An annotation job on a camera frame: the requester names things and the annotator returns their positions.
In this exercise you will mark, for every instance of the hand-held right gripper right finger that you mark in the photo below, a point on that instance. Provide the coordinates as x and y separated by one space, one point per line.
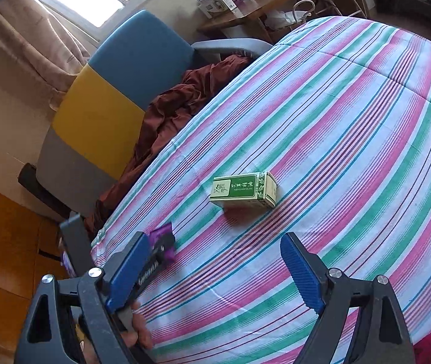
302 273

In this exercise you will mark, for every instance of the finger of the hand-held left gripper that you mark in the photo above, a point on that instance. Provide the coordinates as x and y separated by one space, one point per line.
76 242
165 246

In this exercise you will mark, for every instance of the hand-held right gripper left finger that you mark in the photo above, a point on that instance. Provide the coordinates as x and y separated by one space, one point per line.
128 269

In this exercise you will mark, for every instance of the purple wrapper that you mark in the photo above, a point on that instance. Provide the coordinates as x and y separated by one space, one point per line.
157 235

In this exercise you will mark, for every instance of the green and cream carton box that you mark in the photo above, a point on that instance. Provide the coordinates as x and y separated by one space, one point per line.
242 191

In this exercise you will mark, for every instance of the person's left hand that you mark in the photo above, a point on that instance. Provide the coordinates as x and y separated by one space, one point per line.
141 330

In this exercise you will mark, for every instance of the grey yellow blue chair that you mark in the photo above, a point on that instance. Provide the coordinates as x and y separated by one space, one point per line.
97 121

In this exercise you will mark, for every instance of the maroon cloth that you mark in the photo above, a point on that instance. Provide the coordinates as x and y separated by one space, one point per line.
170 113

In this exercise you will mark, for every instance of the beige patterned curtain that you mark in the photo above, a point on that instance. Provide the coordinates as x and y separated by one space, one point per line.
37 45

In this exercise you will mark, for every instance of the wooden desk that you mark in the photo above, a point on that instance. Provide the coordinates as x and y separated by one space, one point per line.
245 15

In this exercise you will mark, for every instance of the white carton box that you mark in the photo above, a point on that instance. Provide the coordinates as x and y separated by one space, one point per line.
213 0

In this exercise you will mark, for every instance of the white plastic bag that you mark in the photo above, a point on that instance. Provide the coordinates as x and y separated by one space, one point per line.
285 17

